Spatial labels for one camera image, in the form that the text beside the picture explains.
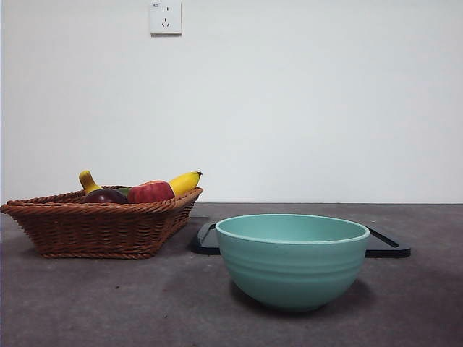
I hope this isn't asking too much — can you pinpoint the dark purple plum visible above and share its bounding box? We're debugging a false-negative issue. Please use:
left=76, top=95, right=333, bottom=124
left=83, top=188, right=129, bottom=205

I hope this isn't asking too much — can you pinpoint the dark rectangular tray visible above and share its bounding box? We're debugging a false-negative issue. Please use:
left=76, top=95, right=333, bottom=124
left=190, top=221, right=412, bottom=259

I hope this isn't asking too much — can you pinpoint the white wall socket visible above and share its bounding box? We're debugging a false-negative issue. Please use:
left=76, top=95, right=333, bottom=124
left=150, top=0, right=183, bottom=36

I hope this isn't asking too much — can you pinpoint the brown wicker basket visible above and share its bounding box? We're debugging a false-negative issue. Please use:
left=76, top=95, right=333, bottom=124
left=0, top=186, right=203, bottom=260

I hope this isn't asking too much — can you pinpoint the yellow banana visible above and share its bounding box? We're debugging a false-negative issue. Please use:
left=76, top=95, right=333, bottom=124
left=78, top=169, right=203, bottom=198

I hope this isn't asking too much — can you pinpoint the red apple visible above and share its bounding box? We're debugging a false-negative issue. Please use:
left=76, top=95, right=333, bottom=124
left=127, top=179, right=176, bottom=205

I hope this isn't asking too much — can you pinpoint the teal ribbed bowl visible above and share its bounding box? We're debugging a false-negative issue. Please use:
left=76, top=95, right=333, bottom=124
left=214, top=213, right=371, bottom=313

